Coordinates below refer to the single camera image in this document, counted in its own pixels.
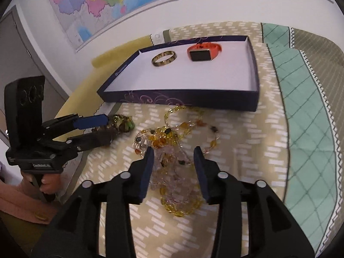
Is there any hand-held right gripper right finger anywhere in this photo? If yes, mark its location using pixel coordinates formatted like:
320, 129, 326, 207
193, 146, 315, 258

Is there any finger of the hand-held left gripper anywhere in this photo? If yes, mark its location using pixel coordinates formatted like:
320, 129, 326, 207
40, 114, 108, 140
51, 127, 120, 154

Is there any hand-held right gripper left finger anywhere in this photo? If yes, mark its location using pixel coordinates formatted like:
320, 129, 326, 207
31, 146, 155, 258

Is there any gold beaded bracelet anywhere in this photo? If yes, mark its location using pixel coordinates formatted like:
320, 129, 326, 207
107, 114, 133, 129

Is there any amber beaded necklace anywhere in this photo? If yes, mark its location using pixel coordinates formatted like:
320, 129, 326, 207
134, 105, 221, 218

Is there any dark blue shallow box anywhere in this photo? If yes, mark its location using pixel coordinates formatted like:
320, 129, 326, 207
97, 35, 260, 112

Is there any person's left hand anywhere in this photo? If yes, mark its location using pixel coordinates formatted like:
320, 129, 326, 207
20, 170, 64, 195

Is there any yellow cloth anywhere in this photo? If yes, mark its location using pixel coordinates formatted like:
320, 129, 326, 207
55, 36, 151, 121

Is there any grey door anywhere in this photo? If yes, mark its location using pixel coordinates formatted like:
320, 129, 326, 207
0, 5, 70, 146

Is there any beige dashed pattern cloth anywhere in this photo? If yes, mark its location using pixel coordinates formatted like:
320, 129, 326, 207
62, 21, 295, 258

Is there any gold bangle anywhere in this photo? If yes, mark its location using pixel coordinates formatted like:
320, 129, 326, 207
151, 51, 177, 67

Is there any green checked cloth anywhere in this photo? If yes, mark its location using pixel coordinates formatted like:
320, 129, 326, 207
262, 23, 338, 256

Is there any orange smart watch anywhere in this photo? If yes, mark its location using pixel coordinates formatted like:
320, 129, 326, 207
187, 42, 223, 62

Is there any person's olive garment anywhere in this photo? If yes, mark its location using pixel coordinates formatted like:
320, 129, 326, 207
0, 211, 54, 250

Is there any olive patterned cloth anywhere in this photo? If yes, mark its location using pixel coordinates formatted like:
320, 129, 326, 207
290, 27, 344, 156

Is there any colourful wall map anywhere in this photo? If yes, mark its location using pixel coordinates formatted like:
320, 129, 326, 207
44, 0, 262, 53

